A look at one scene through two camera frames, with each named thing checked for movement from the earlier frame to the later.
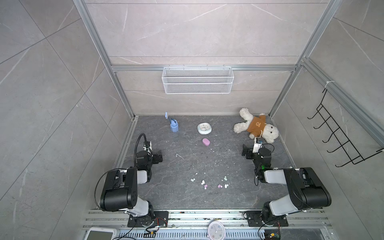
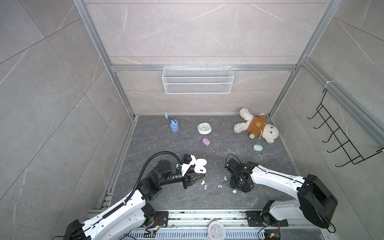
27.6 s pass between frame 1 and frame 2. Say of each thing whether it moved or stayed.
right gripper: moved
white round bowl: stayed
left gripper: moved
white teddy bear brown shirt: stayed
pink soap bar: stayed
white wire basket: stayed
